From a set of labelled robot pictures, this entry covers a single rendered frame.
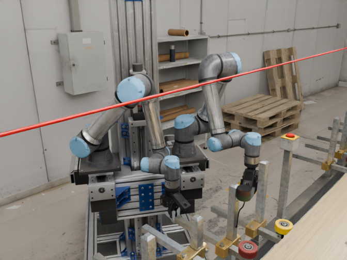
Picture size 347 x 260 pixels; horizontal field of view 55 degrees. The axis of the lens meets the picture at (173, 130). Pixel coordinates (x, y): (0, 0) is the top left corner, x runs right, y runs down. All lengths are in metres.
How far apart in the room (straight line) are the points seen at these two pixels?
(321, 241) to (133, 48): 1.34
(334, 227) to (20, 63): 2.93
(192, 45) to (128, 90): 3.13
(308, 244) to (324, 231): 0.13
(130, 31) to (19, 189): 2.41
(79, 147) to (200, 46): 3.03
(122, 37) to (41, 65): 1.79
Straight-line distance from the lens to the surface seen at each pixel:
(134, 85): 1.47
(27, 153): 3.72
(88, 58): 3.52
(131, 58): 1.92
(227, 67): 1.70
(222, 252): 1.55
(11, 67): 3.49
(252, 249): 1.50
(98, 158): 1.86
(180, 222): 1.71
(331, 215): 1.83
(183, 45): 4.61
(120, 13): 1.90
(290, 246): 1.56
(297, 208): 2.21
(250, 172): 1.70
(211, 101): 1.63
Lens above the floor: 1.85
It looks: 20 degrees down
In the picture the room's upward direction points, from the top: 1 degrees counter-clockwise
